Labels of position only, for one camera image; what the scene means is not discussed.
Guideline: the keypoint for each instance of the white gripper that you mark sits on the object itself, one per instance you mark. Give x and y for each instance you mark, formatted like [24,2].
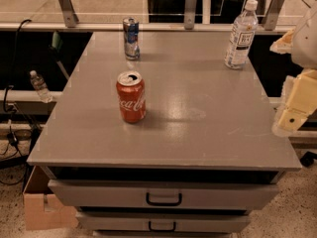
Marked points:
[306,45]

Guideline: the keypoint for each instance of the blue silver redbull can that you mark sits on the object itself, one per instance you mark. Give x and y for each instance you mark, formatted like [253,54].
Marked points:
[131,33]

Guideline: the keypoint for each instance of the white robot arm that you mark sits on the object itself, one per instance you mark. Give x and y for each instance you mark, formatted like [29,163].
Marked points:
[304,45]

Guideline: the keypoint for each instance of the red coca-cola can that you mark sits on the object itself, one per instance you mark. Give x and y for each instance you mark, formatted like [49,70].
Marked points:
[131,95]

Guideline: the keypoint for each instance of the clear plastic water bottle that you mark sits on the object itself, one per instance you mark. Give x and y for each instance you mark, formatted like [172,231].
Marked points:
[242,36]

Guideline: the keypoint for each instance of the grey lower drawer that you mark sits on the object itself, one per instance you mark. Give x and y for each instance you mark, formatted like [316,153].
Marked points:
[134,221]

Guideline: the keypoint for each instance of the grey drawer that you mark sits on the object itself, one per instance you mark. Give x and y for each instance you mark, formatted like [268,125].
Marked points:
[134,221]
[160,194]

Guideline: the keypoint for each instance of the grey upper drawer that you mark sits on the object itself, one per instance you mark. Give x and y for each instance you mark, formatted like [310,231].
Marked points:
[160,194]

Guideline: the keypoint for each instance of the small water bottle on ledge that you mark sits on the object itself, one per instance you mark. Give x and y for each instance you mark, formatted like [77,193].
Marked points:
[40,86]

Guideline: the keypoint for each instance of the cardboard box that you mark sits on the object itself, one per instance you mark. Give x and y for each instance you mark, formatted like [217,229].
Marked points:
[43,210]

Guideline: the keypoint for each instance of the right metal bracket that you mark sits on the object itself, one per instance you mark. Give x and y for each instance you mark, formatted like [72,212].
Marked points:
[272,13]

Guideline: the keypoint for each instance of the metal bracket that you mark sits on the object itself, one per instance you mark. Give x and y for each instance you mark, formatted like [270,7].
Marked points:
[189,14]
[272,13]
[69,16]

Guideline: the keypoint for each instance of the middle metal bracket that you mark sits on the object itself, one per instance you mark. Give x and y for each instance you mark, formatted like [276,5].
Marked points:
[189,14]

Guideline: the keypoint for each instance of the black upper drawer handle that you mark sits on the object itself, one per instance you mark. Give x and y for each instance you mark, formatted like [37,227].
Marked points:
[163,200]

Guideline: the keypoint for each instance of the black drawer handle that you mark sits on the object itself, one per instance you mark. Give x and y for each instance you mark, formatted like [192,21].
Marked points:
[163,200]
[161,227]

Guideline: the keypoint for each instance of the black lower drawer handle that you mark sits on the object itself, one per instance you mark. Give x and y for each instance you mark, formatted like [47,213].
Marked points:
[161,227]

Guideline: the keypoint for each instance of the left metal bracket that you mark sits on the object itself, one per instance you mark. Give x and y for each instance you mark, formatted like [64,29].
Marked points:
[69,16]

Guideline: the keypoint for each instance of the green handled tool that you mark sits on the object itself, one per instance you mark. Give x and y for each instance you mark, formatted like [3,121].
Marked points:
[55,48]

